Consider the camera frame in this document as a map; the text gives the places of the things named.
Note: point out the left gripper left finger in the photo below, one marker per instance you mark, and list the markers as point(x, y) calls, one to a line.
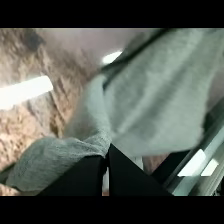
point(83, 178)

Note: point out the silver frame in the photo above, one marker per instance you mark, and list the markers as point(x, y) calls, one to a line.
point(196, 173)

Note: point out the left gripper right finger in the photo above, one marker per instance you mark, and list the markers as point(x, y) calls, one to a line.
point(130, 178)

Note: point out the grey garment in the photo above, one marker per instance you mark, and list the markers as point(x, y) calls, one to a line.
point(156, 96)

